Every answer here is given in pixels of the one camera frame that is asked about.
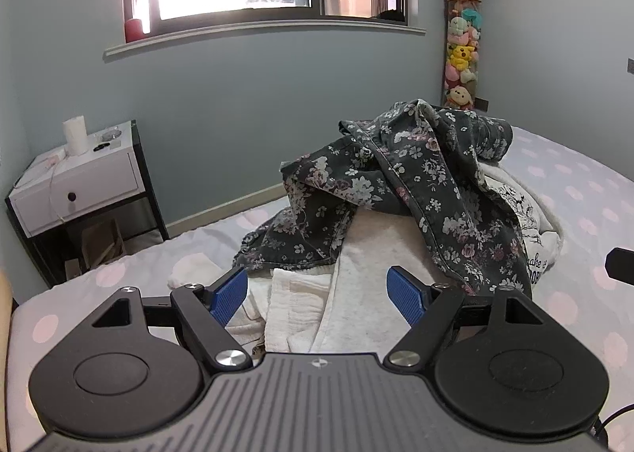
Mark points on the white black-framed nightstand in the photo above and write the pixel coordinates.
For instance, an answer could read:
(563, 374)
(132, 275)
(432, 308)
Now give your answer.
(94, 184)

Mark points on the basket under nightstand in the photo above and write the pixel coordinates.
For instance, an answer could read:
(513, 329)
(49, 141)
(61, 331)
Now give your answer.
(101, 244)

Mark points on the dark floral pants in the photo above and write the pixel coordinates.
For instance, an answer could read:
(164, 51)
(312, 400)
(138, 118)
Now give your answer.
(376, 174)

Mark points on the small black object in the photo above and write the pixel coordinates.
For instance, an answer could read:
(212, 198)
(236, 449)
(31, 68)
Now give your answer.
(101, 147)

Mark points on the beige cloth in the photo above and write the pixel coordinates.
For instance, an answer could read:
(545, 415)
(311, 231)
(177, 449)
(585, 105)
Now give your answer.
(5, 293)

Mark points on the white printed shirt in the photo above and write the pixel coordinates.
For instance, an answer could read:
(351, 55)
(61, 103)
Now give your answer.
(537, 239)

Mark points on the red candle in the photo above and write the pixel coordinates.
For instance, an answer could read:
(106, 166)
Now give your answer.
(133, 30)

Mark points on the off-white sweatshirt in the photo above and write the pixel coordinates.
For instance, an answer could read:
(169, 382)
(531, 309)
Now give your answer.
(376, 258)

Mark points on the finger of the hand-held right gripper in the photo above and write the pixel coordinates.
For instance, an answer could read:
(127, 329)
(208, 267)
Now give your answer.
(623, 264)

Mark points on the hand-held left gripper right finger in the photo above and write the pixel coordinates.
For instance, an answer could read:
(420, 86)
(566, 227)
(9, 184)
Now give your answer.
(403, 297)

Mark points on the glass ashtray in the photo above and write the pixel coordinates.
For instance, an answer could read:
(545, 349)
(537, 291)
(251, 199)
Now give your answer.
(111, 135)

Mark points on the white waffle towel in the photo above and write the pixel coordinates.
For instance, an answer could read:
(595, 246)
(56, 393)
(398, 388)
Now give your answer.
(292, 308)

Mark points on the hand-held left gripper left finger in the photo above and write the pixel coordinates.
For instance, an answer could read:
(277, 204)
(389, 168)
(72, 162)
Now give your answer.
(229, 296)

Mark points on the clear tube of plush toys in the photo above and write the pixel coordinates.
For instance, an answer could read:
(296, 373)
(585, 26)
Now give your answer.
(460, 55)

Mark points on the wall socket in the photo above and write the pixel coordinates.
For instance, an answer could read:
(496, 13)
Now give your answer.
(483, 104)

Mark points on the white tissue roll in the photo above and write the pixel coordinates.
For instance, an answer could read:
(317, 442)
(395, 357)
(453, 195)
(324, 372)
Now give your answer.
(75, 137)

